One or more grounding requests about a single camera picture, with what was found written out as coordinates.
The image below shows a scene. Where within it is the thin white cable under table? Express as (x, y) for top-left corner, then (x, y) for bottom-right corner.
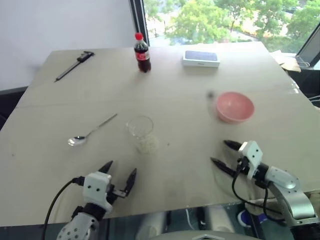
(185, 208), (195, 230)

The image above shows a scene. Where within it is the pink bowl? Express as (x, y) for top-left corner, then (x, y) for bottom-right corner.
(215, 91), (256, 124)

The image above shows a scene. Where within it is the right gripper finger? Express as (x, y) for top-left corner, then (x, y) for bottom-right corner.
(210, 157), (238, 177)
(222, 139), (242, 151)

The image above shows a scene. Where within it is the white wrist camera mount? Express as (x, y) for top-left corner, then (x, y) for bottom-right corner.
(83, 171), (113, 210)
(238, 140), (264, 181)

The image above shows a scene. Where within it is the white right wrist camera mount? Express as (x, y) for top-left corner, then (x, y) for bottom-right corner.
(238, 140), (264, 181)

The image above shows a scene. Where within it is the black digital caliper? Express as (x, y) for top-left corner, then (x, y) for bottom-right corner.
(53, 50), (96, 83)

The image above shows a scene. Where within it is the clear glass beaker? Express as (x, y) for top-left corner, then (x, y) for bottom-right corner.
(125, 115), (160, 155)

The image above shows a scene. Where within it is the black window frame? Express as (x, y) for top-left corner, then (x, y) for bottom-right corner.
(129, 0), (151, 48)

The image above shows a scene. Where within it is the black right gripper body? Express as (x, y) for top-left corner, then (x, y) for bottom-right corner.
(235, 155), (252, 176)

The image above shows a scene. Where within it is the metal spoon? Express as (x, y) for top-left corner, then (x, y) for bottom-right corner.
(67, 113), (119, 148)

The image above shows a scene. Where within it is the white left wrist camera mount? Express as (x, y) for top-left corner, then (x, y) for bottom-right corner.
(83, 171), (113, 210)

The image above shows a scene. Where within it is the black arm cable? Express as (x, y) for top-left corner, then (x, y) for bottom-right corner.
(41, 176), (86, 240)
(231, 159), (286, 221)

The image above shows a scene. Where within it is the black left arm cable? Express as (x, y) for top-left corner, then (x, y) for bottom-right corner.
(41, 176), (86, 240)

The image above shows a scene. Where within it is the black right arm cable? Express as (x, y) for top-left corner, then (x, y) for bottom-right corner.
(231, 159), (286, 221)

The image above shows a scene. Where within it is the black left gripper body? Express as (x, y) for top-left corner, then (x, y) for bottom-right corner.
(106, 183), (127, 205)

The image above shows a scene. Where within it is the brown cardboard sheet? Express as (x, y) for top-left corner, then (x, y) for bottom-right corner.
(270, 49), (303, 74)

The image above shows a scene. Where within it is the white phone box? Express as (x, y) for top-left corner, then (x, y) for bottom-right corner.
(181, 49), (221, 69)

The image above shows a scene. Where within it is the cola bottle with red cap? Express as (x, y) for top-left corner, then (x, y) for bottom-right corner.
(133, 32), (152, 74)

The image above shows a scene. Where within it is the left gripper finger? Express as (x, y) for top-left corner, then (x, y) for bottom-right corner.
(98, 160), (114, 174)
(123, 167), (138, 199)

